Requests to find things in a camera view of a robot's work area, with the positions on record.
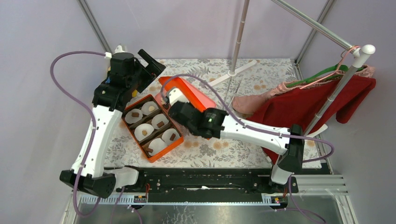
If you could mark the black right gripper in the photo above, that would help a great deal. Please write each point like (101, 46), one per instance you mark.
(191, 105)

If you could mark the dark brown chocolate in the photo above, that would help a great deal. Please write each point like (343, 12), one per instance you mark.
(160, 124)

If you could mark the orange box lid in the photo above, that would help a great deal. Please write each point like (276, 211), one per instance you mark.
(178, 89)

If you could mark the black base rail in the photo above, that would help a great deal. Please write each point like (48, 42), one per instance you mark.
(205, 185)

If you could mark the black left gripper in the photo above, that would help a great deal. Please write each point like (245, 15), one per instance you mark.
(151, 72)

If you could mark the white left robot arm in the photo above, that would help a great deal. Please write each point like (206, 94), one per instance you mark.
(87, 173)

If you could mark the white paper cup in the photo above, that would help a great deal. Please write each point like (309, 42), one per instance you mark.
(157, 145)
(137, 132)
(131, 120)
(156, 119)
(145, 107)
(166, 136)

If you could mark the green hanger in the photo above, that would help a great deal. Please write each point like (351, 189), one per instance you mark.
(297, 84)

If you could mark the dark red garment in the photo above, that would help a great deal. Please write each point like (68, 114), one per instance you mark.
(299, 106)

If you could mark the pink garment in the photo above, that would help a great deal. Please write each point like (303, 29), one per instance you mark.
(250, 103)

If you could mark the orange chocolate box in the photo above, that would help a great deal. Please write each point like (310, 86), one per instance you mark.
(156, 133)

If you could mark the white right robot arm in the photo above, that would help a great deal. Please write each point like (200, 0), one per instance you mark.
(286, 143)

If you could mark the pink tray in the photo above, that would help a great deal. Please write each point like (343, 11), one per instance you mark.
(161, 102)

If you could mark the pink wire hanger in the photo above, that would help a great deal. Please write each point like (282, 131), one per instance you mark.
(328, 72)

